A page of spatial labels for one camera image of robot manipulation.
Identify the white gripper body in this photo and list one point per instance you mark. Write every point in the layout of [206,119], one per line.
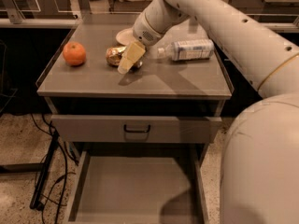
[142,32]

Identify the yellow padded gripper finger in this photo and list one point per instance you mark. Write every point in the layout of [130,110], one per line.
[133,52]

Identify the orange gold can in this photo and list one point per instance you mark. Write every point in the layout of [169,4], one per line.
[113,55]

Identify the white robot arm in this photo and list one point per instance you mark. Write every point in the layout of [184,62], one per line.
[260,158]

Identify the grey metal drawer cabinet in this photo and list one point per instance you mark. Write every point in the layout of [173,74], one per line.
[164,88]

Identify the closed top drawer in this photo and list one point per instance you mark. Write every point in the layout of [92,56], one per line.
[173,130]

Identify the open middle drawer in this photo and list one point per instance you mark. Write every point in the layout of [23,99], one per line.
[148,187]

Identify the white paper bowl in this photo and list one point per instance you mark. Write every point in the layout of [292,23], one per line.
[125,36]

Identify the clear plastic water bottle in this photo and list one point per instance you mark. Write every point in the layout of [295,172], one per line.
[187,50]

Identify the orange fruit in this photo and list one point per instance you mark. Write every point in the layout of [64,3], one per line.
[74,53]

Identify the black metal stand leg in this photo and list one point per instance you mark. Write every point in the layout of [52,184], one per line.
[41,168]

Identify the black drawer handle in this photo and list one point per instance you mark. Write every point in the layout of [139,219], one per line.
[127,129]

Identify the white horizontal rail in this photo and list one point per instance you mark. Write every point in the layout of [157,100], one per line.
[71,24]

